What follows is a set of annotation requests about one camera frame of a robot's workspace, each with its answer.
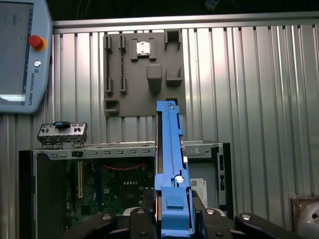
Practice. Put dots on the green motherboard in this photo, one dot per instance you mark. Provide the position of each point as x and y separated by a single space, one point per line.
112 184

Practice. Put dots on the grey parts rack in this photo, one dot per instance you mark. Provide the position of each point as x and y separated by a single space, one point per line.
139 99

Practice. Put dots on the silver CPU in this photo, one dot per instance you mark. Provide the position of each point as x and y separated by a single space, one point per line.
143 48

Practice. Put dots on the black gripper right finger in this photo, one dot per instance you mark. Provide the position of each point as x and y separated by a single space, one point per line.
214 224

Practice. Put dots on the black clip blue mark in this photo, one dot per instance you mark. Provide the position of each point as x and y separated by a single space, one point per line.
61 125

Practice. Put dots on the pale blue teach pendant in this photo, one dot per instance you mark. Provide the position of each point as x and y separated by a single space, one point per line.
37 87

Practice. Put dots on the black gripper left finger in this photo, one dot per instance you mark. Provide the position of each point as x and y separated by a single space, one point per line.
139 224

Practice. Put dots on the black open PC case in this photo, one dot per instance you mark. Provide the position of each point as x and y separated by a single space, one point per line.
27 186

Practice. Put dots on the hinged metal slot bracket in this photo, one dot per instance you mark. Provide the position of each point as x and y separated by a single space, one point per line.
62 137

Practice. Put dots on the grey power supply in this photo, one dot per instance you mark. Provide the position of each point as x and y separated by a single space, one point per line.
210 174

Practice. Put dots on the black case latch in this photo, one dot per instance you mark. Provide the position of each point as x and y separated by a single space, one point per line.
77 154

